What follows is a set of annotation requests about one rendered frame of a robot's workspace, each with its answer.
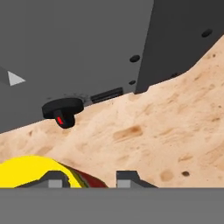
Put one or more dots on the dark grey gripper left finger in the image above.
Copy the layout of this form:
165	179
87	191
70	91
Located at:
55	178

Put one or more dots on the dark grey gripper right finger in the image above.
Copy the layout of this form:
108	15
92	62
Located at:
128	178

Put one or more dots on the yellow and red round object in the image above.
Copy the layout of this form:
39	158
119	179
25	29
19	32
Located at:
26	170

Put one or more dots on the black knob with red mark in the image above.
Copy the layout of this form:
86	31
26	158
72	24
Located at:
62	110

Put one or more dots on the dark grey hob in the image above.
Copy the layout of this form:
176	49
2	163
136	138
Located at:
67	55

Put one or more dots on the dark grey appliance panel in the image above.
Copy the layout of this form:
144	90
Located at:
178	40

